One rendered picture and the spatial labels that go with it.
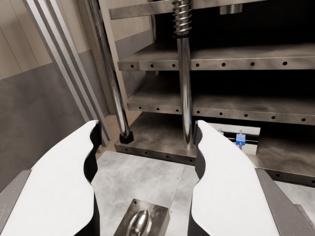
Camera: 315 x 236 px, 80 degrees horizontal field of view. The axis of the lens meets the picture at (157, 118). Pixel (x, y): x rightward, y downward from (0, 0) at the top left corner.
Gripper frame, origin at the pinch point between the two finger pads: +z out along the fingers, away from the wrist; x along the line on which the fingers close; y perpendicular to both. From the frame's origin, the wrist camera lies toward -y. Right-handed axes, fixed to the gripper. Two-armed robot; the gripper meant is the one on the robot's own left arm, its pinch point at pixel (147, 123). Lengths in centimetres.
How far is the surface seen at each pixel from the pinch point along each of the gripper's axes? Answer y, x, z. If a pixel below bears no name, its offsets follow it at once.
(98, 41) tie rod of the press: 8, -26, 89
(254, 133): 47, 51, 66
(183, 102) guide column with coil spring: 34, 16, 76
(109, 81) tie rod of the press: 28, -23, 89
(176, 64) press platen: 17, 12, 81
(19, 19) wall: 6, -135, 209
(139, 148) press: 69, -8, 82
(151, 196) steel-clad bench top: 66, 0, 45
